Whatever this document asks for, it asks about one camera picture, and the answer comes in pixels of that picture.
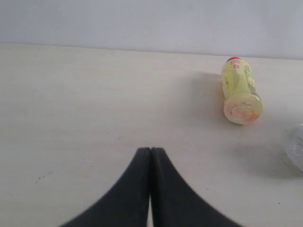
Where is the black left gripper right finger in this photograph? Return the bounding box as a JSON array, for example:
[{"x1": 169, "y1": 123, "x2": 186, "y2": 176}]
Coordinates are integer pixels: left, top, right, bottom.
[{"x1": 150, "y1": 148, "x2": 240, "y2": 227}]

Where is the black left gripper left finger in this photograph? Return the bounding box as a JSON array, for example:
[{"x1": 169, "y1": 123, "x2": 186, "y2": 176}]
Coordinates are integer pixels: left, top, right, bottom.
[{"x1": 62, "y1": 148, "x2": 151, "y2": 227}]

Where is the clear tea bottle green apple label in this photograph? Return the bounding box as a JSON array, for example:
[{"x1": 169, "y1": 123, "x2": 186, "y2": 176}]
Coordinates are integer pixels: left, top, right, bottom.
[{"x1": 282, "y1": 124, "x2": 303, "y2": 173}]

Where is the yellow bottle with red cap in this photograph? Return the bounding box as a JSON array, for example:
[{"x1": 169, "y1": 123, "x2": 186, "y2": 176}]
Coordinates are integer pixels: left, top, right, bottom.
[{"x1": 222, "y1": 57, "x2": 263, "y2": 125}]

